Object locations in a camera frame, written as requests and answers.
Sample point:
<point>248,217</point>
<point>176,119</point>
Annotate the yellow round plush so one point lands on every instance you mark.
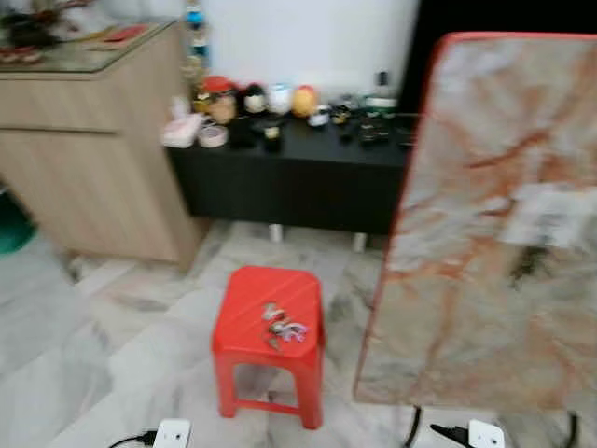
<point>304,101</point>

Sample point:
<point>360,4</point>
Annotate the red flat packet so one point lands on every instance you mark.
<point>126,34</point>

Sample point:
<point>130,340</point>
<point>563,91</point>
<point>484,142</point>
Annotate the red lidded snack jar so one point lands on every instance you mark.
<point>220,101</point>

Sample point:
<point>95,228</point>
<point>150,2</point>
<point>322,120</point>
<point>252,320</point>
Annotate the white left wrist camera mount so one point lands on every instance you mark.
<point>173,435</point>

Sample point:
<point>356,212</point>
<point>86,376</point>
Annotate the black mouse plush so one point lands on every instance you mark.
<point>254,99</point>

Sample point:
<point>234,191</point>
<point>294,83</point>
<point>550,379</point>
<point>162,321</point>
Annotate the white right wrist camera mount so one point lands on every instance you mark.
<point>486,436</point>

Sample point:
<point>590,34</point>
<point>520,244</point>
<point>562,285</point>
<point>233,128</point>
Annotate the black wallet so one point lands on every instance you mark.
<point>242,132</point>

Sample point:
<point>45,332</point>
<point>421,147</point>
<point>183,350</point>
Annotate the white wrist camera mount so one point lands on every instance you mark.
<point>173,435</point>
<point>486,436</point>

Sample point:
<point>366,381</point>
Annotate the white paper label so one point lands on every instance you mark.
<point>550,215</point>

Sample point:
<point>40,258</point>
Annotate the green bag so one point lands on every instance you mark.
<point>13,229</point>

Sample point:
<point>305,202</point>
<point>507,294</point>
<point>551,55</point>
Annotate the black tape dispenser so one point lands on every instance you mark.
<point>272,135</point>

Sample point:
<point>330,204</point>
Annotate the red plastic stool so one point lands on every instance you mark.
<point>256,327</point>

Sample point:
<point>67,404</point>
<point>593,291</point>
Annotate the dark metal hook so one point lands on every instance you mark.
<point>532,263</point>

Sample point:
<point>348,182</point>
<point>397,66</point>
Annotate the gold trophy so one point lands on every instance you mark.
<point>194,42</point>

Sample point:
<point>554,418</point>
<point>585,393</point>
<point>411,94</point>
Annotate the black low sideboard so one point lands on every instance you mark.
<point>289,182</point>

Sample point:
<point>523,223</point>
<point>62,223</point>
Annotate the pink tissue box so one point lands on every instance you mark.
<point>182,131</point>

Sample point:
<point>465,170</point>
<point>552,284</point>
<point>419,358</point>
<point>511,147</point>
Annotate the metal key bunch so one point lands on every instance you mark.
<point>283,327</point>

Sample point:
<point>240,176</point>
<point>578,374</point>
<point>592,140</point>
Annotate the white tape roll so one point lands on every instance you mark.
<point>213,136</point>

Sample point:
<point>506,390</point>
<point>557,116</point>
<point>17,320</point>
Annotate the white round plush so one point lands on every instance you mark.
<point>280,98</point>

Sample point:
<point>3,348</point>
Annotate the light wood cabinet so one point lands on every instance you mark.
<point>93,168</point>

